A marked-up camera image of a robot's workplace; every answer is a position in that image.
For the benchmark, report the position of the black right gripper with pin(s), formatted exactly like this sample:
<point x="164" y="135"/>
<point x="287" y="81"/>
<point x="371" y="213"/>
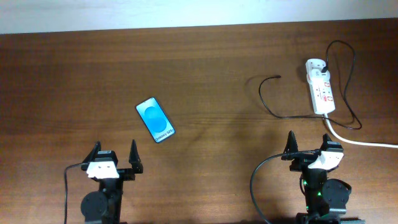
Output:
<point x="302" y="161"/>

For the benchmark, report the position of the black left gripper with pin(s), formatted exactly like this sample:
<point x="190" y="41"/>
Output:
<point x="137" y="165"/>

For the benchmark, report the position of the white power strip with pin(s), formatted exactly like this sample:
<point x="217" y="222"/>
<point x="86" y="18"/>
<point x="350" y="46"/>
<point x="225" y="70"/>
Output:
<point x="321" y="93"/>

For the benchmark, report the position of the blue screen Galaxy smartphone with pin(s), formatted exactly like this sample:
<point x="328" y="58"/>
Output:
<point x="155" y="120"/>

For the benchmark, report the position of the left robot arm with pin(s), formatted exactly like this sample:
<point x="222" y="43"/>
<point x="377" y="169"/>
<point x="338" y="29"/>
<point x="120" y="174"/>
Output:
<point x="104" y="205"/>

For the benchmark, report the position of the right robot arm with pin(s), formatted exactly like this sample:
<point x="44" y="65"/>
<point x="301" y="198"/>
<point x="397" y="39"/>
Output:
<point x="325" y="198"/>

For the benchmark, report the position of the white USB charger adapter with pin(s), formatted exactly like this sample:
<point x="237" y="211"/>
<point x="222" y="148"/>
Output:
<point x="316" y="75"/>

